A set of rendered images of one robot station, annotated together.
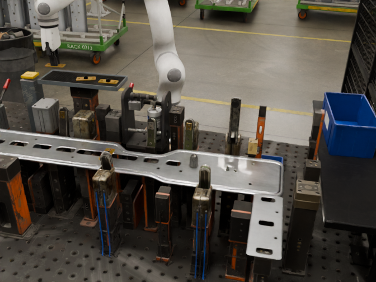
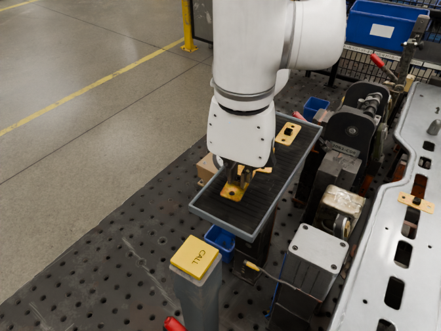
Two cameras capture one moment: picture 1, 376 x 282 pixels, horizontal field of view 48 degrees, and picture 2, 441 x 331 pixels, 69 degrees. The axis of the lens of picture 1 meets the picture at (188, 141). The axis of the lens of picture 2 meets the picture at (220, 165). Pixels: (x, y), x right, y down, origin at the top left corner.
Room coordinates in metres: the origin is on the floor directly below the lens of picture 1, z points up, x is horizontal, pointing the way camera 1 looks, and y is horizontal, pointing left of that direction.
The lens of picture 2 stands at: (1.67, 0.97, 1.64)
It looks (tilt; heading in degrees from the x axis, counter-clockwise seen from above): 44 degrees down; 290
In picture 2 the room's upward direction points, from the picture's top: straight up
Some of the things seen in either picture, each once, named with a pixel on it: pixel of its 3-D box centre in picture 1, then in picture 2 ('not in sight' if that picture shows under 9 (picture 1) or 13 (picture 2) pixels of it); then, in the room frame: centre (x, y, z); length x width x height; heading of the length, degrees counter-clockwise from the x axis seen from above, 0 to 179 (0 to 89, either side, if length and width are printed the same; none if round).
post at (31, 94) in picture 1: (38, 121); (201, 311); (1.80, 0.72, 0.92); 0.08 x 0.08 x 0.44; 78
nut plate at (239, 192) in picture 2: (55, 64); (238, 180); (1.77, 0.59, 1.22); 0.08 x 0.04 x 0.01; 85
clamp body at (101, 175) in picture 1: (107, 211); not in sight; (1.19, 0.29, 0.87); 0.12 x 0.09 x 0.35; 168
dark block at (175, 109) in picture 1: (177, 153); not in sight; (1.54, 0.05, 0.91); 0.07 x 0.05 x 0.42; 168
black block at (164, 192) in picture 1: (164, 225); not in sight; (1.15, 0.08, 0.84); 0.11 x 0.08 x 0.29; 168
